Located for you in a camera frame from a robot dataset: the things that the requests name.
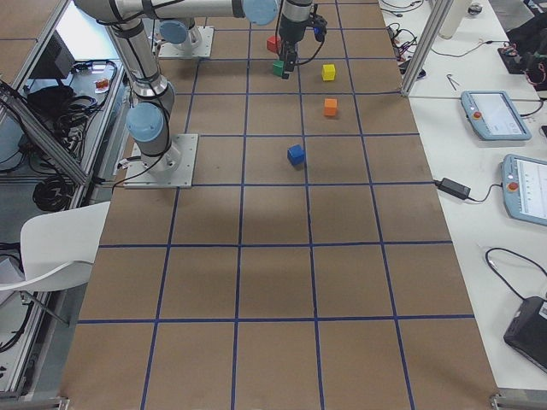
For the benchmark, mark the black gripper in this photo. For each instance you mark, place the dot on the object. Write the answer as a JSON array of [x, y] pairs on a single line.
[[294, 28]]

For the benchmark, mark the red wooden block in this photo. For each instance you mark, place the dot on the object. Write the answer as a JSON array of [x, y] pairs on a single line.
[[273, 44]]

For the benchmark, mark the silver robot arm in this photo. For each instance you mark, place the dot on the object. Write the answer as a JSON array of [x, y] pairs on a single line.
[[182, 33], [148, 120]]

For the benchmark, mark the green wooden block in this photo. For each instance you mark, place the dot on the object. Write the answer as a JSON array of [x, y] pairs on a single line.
[[278, 68]]

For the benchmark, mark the yellow wooden block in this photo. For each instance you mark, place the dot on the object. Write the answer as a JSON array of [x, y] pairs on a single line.
[[328, 72]]

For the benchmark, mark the orange wooden block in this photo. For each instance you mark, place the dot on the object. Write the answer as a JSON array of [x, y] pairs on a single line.
[[330, 107]]

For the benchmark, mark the blue wooden block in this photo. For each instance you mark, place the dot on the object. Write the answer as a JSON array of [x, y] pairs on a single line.
[[296, 154]]

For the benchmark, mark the white cylinder roll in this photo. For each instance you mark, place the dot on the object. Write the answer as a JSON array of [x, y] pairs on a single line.
[[453, 19]]

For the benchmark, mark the black power adapter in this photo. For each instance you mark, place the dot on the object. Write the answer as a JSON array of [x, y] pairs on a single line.
[[453, 188]]

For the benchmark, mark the upper teach pendant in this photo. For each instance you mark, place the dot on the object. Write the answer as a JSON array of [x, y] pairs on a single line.
[[493, 116]]

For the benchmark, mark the teach pendant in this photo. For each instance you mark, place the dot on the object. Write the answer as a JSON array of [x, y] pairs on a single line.
[[493, 116], [524, 188]]

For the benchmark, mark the black monitor box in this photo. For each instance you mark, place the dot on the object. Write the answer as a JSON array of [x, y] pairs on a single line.
[[56, 61]]

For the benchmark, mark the lower teach pendant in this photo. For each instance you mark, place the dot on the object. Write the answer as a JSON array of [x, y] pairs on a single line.
[[524, 188]]

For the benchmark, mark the white plastic chair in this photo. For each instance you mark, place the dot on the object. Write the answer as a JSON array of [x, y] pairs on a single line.
[[58, 250]]

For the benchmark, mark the black laptop device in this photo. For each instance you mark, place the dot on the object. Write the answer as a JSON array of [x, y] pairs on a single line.
[[526, 333]]

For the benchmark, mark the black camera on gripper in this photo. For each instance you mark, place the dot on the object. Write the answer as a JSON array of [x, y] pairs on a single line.
[[318, 23]]

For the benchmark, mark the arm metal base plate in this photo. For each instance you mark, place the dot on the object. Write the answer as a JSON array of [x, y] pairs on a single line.
[[169, 51], [175, 169]]

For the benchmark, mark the aluminium frame post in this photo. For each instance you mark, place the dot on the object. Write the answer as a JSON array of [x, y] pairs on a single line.
[[429, 33]]

